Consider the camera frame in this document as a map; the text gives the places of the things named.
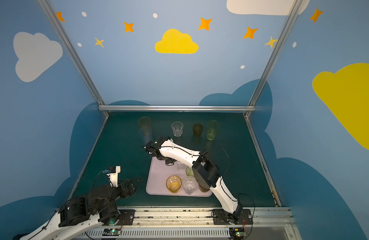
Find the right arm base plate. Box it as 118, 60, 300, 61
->
211, 209, 253, 225

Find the tall blue frosted glass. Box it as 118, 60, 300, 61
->
138, 126, 153, 145

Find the controller board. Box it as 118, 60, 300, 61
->
102, 228, 121, 238
229, 228, 247, 240

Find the dark amber dimpled glass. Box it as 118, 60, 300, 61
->
193, 124, 204, 137
199, 185, 210, 193

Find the right aluminium frame post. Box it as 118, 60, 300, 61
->
244, 0, 305, 120

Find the right controller board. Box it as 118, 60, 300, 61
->
229, 228, 247, 240

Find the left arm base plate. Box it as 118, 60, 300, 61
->
108, 209, 135, 227

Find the back horizontal aluminium frame bar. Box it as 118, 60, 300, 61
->
98, 105, 256, 112

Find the dark amber dimpled glass back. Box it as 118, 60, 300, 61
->
193, 124, 204, 137

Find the small green glass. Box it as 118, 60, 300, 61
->
186, 167, 195, 177

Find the dark amber dimpled glass front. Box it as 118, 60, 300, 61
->
199, 185, 210, 193

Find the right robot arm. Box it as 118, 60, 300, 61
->
143, 137, 243, 224

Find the clear faceted glass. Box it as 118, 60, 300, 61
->
182, 176, 198, 195

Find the lilac plastic tray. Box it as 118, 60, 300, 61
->
146, 157, 212, 198

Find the tall green glass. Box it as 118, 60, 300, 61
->
207, 120, 220, 141

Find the left controller board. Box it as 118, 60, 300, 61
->
102, 228, 121, 238

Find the left aluminium frame post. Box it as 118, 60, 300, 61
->
37, 0, 105, 107

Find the aluminium frame post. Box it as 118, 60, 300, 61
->
37, 0, 105, 107
244, 0, 305, 120

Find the tall amber glass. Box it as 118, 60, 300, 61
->
137, 116, 151, 129

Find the aluminium mounting rail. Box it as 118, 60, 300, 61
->
71, 207, 302, 240

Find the short orange glass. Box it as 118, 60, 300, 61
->
166, 175, 182, 194

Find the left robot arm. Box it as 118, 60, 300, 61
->
13, 177, 141, 240

